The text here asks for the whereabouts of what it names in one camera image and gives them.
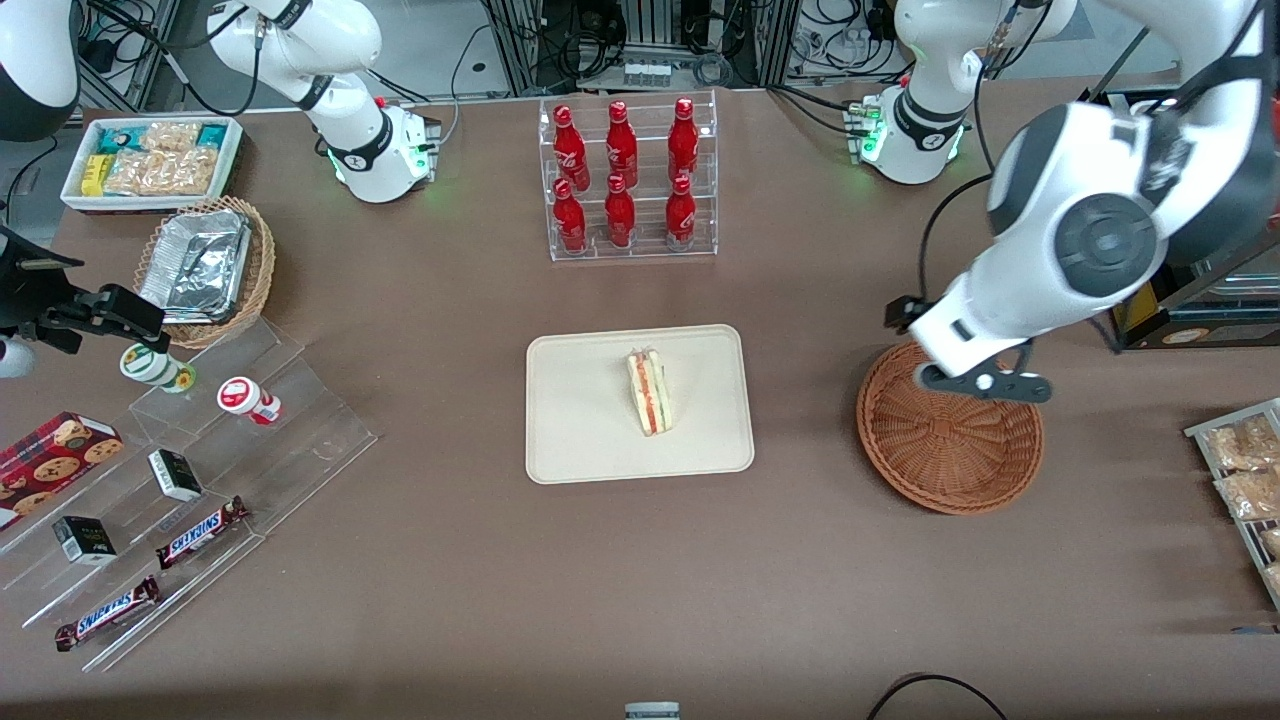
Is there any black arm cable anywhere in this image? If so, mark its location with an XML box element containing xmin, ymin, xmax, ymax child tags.
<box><xmin>915</xmin><ymin>172</ymin><xmax>996</xmax><ymax>301</ymax></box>

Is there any Snickers chocolate bar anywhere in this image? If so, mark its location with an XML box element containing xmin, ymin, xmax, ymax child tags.
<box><xmin>55</xmin><ymin>575</ymin><xmax>161</xmax><ymax>652</ymax></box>
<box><xmin>155</xmin><ymin>496</ymin><xmax>251</xmax><ymax>571</ymax></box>

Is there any clear bag of crackers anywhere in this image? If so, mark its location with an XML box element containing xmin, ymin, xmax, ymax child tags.
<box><xmin>140</xmin><ymin>120</ymin><xmax>204</xmax><ymax>153</ymax></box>
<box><xmin>103</xmin><ymin>147</ymin><xmax>221</xmax><ymax>198</ymax></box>

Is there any tray of packaged snacks right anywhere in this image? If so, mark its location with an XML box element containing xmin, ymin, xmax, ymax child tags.
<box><xmin>1185</xmin><ymin>398</ymin><xmax>1280</xmax><ymax>611</ymax></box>

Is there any black floor cable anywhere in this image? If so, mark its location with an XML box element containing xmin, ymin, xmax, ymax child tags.
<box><xmin>865</xmin><ymin>672</ymin><xmax>1008</xmax><ymax>720</ymax></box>

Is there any steel food warmer cabinet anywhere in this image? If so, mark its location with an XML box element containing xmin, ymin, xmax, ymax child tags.
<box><xmin>1075</xmin><ymin>85</ymin><xmax>1280</xmax><ymax>351</ymax></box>

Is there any aluminium equipment frame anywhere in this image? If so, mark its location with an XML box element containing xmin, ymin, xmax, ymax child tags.
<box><xmin>480</xmin><ymin>0</ymin><xmax>901</xmax><ymax>96</ymax></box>

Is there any small black carton box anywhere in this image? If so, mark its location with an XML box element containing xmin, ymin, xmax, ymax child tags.
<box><xmin>52</xmin><ymin>516</ymin><xmax>118</xmax><ymax>566</ymax></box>
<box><xmin>148</xmin><ymin>449</ymin><xmax>203</xmax><ymax>502</ymax></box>

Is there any red cola bottle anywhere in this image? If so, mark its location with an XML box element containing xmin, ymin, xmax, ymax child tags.
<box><xmin>553</xmin><ymin>104</ymin><xmax>591</xmax><ymax>191</ymax></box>
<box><xmin>553</xmin><ymin>178</ymin><xmax>588</xmax><ymax>253</ymax></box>
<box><xmin>605</xmin><ymin>100</ymin><xmax>639</xmax><ymax>189</ymax></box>
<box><xmin>604</xmin><ymin>174</ymin><xmax>637</xmax><ymax>249</ymax></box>
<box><xmin>668</xmin><ymin>97</ymin><xmax>700</xmax><ymax>183</ymax></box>
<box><xmin>665</xmin><ymin>174</ymin><xmax>698</xmax><ymax>251</ymax></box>

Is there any red lidded small jar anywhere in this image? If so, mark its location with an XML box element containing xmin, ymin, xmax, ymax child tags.
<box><xmin>217</xmin><ymin>376</ymin><xmax>283</xmax><ymax>426</ymax></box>

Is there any green sunflower lidded jar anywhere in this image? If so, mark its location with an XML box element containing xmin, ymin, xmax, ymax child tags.
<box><xmin>120</xmin><ymin>342</ymin><xmax>196</xmax><ymax>393</ymax></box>

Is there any red tartan cookie box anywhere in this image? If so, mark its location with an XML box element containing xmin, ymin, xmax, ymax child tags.
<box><xmin>0</xmin><ymin>412</ymin><xmax>126</xmax><ymax>531</ymax></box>

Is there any brown round wicker basket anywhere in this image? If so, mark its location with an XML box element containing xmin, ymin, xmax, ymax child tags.
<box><xmin>856</xmin><ymin>340</ymin><xmax>1046</xmax><ymax>516</ymax></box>

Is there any light wicker basket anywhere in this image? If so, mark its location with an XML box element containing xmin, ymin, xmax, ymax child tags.
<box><xmin>135</xmin><ymin>195</ymin><xmax>276</xmax><ymax>349</ymax></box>

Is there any clear acrylic bottle rack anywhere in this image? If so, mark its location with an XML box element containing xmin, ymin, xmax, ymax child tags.
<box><xmin>538</xmin><ymin>88</ymin><xmax>719</xmax><ymax>263</ymax></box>

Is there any triangular sandwich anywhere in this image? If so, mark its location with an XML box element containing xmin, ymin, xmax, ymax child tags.
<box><xmin>626</xmin><ymin>346</ymin><xmax>674</xmax><ymax>437</ymax></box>

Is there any beige rectangular tray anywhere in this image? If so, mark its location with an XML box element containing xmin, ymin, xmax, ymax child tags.
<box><xmin>525</xmin><ymin>323</ymin><xmax>756</xmax><ymax>486</ymax></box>

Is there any crumpled foil pack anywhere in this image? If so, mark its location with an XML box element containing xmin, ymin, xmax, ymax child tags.
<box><xmin>140</xmin><ymin>232</ymin><xmax>241</xmax><ymax>323</ymax></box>
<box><xmin>160</xmin><ymin>208</ymin><xmax>253</xmax><ymax>301</ymax></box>

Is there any clear acrylic stepped display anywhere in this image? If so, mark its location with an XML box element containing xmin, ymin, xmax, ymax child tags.
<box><xmin>0</xmin><ymin>318</ymin><xmax>379</xmax><ymax>673</ymax></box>

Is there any white snack bin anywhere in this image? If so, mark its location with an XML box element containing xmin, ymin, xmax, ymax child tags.
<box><xmin>60</xmin><ymin>115</ymin><xmax>244</xmax><ymax>214</ymax></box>

